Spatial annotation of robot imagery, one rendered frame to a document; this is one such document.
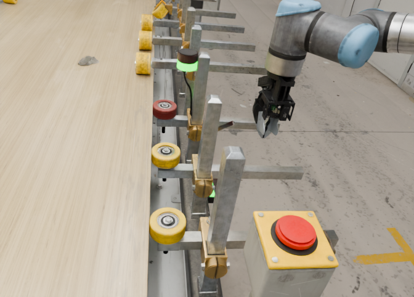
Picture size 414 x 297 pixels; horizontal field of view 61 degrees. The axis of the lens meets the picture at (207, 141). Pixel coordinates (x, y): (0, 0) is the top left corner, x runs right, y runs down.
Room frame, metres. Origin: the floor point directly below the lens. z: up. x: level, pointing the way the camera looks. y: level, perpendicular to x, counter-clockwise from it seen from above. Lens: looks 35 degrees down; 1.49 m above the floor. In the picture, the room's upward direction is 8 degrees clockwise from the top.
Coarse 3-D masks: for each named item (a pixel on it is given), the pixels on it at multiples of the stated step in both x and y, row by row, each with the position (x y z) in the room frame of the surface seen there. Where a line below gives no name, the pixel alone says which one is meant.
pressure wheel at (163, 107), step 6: (156, 102) 1.01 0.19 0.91; (162, 102) 1.02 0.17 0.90; (168, 102) 1.03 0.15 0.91; (156, 108) 0.98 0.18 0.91; (162, 108) 0.98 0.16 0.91; (168, 108) 0.99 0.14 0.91; (174, 108) 0.99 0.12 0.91; (156, 114) 0.97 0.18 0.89; (162, 114) 0.97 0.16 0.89; (168, 114) 0.97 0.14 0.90; (174, 114) 0.99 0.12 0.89; (162, 132) 1.00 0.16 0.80
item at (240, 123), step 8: (160, 120) 0.99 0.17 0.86; (168, 120) 0.99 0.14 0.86; (176, 120) 1.00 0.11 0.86; (184, 120) 1.01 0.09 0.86; (224, 120) 1.04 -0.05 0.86; (232, 120) 1.05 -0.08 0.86; (240, 120) 1.05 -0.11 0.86; (248, 120) 1.06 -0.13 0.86; (232, 128) 1.04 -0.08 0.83; (240, 128) 1.04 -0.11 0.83; (248, 128) 1.05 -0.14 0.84; (256, 128) 1.05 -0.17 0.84
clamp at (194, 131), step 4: (188, 108) 1.07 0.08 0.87; (188, 112) 1.04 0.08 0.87; (188, 116) 1.01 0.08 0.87; (188, 120) 1.00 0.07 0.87; (188, 124) 0.99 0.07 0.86; (192, 124) 0.97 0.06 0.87; (196, 124) 0.97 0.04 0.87; (188, 128) 0.98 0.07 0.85; (192, 128) 0.95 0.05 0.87; (196, 128) 0.95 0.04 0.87; (200, 128) 0.96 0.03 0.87; (188, 132) 0.95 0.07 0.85; (192, 132) 0.94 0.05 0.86; (196, 132) 0.94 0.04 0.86; (200, 132) 0.95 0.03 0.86; (188, 136) 0.96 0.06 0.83; (192, 136) 0.94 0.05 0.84; (196, 136) 0.96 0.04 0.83; (200, 136) 0.95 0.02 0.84; (192, 140) 0.94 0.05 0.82; (196, 140) 0.94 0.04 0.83
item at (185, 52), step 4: (180, 52) 0.96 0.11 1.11; (184, 52) 0.97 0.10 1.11; (188, 52) 0.97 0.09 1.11; (192, 52) 0.98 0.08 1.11; (196, 52) 0.98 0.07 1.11; (184, 72) 0.97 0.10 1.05; (196, 72) 0.97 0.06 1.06; (184, 76) 0.97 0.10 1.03; (196, 76) 0.97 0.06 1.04; (188, 84) 0.98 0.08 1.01
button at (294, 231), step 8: (288, 216) 0.26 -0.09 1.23; (296, 216) 0.26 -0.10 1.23; (280, 224) 0.24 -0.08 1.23; (288, 224) 0.25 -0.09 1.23; (296, 224) 0.25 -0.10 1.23; (304, 224) 0.25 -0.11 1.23; (280, 232) 0.24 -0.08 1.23; (288, 232) 0.23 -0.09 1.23; (296, 232) 0.24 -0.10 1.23; (304, 232) 0.24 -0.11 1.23; (312, 232) 0.24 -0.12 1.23; (280, 240) 0.23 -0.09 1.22; (288, 240) 0.23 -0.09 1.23; (296, 240) 0.23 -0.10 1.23; (304, 240) 0.23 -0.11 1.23; (312, 240) 0.23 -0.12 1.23; (296, 248) 0.22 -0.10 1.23; (304, 248) 0.22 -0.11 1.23
